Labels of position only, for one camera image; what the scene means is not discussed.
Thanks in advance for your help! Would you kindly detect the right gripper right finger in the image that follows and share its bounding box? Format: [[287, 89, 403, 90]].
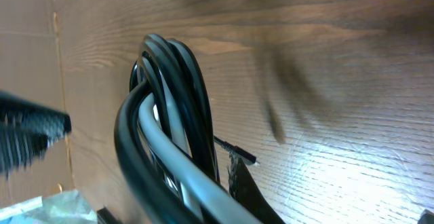
[[228, 153, 285, 224]]

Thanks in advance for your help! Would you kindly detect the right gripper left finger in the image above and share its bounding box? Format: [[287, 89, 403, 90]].
[[1, 91, 72, 176]]

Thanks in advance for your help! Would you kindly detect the white usb cable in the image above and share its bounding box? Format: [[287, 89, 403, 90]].
[[136, 56, 264, 224]]

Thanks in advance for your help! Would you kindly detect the black usb cable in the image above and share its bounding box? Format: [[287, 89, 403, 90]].
[[113, 33, 258, 224]]

